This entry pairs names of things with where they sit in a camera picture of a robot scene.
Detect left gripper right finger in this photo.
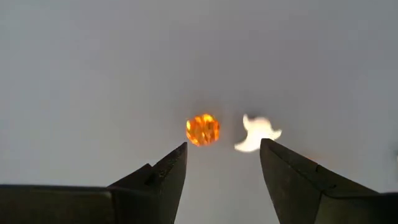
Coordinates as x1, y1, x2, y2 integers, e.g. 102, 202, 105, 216
259, 138, 379, 224

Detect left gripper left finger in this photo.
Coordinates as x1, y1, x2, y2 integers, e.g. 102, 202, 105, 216
107, 142, 188, 224

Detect white plastic ghost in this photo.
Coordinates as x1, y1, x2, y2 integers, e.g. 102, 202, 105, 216
234, 113, 283, 153

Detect orange translucent pumpkin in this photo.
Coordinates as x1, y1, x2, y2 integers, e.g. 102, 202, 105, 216
185, 113, 221, 147

